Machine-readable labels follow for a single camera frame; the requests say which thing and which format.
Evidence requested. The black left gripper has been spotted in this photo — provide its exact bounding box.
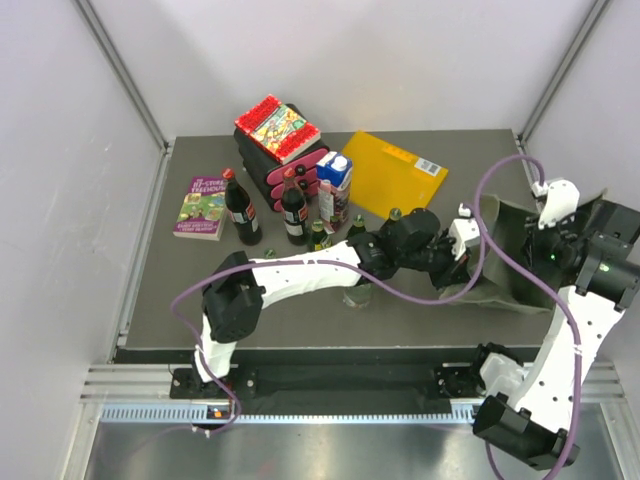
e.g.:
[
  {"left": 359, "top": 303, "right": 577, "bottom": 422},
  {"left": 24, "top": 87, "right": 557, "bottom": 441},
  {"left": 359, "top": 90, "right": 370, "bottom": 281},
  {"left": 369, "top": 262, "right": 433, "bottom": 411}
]
[{"left": 397, "top": 231, "right": 473, "bottom": 292}]

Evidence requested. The green canvas bag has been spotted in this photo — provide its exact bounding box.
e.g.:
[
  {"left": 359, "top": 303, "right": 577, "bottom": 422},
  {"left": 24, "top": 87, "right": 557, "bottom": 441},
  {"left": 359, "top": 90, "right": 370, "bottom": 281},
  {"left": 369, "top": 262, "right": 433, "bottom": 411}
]
[{"left": 455, "top": 194, "right": 603, "bottom": 314}]

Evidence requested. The green perrier bottle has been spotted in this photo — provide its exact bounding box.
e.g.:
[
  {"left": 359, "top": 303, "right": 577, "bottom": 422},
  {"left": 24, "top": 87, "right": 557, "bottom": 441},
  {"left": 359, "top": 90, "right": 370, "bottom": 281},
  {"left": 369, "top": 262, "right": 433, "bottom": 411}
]
[
  {"left": 307, "top": 219, "right": 332, "bottom": 252},
  {"left": 264, "top": 248, "right": 277, "bottom": 260},
  {"left": 346, "top": 214, "right": 366, "bottom": 239},
  {"left": 385, "top": 207, "right": 402, "bottom": 225}
]

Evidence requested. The clear chang soda bottle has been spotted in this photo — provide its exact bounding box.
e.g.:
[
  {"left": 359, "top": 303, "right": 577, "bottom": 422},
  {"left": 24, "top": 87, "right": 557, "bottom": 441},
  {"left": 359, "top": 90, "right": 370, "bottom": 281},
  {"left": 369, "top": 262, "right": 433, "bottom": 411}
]
[{"left": 343, "top": 283, "right": 373, "bottom": 309}]

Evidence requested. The grape juice carton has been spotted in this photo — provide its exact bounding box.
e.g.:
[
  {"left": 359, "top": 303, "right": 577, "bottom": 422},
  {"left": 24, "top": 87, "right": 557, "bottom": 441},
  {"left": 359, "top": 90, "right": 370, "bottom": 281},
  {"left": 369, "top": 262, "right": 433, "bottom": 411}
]
[{"left": 316, "top": 151, "right": 353, "bottom": 233}]

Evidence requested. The cola bottle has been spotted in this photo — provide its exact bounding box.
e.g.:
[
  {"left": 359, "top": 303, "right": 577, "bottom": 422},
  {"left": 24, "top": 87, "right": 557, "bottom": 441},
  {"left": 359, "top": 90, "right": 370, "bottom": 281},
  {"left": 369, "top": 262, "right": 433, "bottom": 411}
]
[
  {"left": 281, "top": 168, "right": 309, "bottom": 246},
  {"left": 222, "top": 168, "right": 262, "bottom": 246}
]

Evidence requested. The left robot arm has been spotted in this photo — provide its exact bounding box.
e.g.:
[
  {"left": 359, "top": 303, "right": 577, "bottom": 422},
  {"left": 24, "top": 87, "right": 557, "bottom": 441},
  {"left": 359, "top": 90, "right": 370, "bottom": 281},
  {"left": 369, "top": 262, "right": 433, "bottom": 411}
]
[{"left": 191, "top": 208, "right": 479, "bottom": 397}]

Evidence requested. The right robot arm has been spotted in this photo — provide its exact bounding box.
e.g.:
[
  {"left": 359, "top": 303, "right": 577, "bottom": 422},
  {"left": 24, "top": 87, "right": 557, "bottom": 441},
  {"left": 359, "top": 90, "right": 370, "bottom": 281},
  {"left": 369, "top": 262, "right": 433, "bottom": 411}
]
[{"left": 466, "top": 199, "right": 639, "bottom": 479}]

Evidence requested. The yellow plastic folder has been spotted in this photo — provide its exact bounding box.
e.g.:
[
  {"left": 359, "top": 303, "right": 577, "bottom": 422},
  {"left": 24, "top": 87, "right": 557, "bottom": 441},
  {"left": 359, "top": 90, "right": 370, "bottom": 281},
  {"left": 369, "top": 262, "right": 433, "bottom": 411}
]
[{"left": 342, "top": 131, "right": 449, "bottom": 218}]

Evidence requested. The black pink drawer unit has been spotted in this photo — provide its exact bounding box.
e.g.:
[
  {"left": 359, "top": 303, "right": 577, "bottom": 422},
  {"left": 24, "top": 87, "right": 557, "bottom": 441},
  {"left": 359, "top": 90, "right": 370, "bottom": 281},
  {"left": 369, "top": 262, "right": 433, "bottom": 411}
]
[{"left": 233, "top": 128, "right": 330, "bottom": 212}]

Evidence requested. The red treehouse book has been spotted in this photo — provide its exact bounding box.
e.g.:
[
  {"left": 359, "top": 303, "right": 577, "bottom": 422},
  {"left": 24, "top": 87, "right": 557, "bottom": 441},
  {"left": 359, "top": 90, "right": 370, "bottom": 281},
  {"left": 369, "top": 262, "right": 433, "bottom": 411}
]
[{"left": 235, "top": 95, "right": 321, "bottom": 165}]

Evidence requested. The purple treehouse book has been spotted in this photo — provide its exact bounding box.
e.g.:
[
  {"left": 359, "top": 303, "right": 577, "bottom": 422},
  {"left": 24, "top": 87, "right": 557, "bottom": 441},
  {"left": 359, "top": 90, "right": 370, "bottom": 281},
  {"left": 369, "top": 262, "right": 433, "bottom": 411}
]
[{"left": 173, "top": 176, "right": 226, "bottom": 241}]

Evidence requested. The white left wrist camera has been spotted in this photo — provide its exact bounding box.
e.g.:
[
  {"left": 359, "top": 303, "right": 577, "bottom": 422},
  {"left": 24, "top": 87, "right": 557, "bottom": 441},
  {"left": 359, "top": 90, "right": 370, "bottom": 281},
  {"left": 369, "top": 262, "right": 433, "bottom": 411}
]
[{"left": 448, "top": 203, "right": 489, "bottom": 261}]

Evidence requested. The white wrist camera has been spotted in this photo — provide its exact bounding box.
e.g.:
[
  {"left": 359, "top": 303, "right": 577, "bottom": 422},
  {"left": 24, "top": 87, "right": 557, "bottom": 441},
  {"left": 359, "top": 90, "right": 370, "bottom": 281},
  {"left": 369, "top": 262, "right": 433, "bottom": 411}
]
[
  {"left": 530, "top": 179, "right": 580, "bottom": 230},
  {"left": 448, "top": 203, "right": 489, "bottom": 261}
]

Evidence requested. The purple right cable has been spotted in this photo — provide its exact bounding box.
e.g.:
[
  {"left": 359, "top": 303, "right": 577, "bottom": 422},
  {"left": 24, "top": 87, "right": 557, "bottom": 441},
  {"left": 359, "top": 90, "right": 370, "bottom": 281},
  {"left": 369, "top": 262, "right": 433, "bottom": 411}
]
[{"left": 473, "top": 153, "right": 584, "bottom": 480}]

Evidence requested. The purple cable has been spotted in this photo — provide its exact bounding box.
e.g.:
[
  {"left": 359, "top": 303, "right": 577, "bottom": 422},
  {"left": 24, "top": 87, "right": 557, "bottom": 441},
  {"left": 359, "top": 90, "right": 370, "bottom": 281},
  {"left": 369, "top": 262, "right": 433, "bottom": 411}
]
[
  {"left": 473, "top": 153, "right": 584, "bottom": 480},
  {"left": 170, "top": 203, "right": 489, "bottom": 441}
]

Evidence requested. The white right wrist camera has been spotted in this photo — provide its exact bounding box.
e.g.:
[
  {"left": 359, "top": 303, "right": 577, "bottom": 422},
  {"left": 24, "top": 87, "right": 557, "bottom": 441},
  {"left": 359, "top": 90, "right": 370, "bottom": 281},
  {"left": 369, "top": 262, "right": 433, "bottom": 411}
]
[{"left": 530, "top": 179, "right": 580, "bottom": 230}]

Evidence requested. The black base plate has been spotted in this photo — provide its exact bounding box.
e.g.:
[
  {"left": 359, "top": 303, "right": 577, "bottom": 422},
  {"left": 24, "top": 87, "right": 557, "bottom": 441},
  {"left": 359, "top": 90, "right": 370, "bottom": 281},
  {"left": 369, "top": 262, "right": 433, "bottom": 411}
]
[{"left": 168, "top": 347, "right": 541, "bottom": 414}]

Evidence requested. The aluminium frame post right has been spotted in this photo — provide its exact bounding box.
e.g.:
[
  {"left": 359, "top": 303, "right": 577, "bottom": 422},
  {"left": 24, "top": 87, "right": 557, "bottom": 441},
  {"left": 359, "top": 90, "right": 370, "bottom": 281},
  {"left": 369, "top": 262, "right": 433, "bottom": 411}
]
[{"left": 516, "top": 0, "right": 612, "bottom": 145}]

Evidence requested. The aluminium frame post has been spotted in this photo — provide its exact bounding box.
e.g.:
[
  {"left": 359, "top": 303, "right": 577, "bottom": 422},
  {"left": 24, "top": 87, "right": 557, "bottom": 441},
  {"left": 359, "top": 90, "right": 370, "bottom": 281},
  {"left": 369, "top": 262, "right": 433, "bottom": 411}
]
[
  {"left": 516, "top": 0, "right": 612, "bottom": 145},
  {"left": 71, "top": 0, "right": 170, "bottom": 153}
]

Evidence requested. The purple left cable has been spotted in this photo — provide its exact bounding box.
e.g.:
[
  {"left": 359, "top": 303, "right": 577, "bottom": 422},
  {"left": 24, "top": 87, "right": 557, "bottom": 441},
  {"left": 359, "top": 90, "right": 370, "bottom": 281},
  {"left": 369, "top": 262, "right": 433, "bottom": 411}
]
[{"left": 170, "top": 203, "right": 489, "bottom": 441}]

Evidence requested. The aluminium front rail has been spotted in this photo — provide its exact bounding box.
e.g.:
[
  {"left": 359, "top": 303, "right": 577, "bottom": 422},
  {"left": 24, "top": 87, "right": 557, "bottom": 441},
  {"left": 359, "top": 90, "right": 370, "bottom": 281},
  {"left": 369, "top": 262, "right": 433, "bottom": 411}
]
[{"left": 80, "top": 364, "right": 172, "bottom": 403}]

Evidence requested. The slotted cable duct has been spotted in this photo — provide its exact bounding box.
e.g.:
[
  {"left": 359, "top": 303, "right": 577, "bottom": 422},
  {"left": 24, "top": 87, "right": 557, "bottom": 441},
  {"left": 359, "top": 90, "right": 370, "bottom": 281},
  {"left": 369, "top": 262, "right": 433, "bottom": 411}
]
[{"left": 99, "top": 402, "right": 481, "bottom": 425}]

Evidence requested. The aluminium frame post left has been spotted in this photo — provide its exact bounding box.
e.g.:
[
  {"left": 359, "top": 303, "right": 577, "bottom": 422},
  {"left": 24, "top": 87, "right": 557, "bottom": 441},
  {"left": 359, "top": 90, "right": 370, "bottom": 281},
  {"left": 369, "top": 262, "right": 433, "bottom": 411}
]
[{"left": 71, "top": 0, "right": 170, "bottom": 153}]

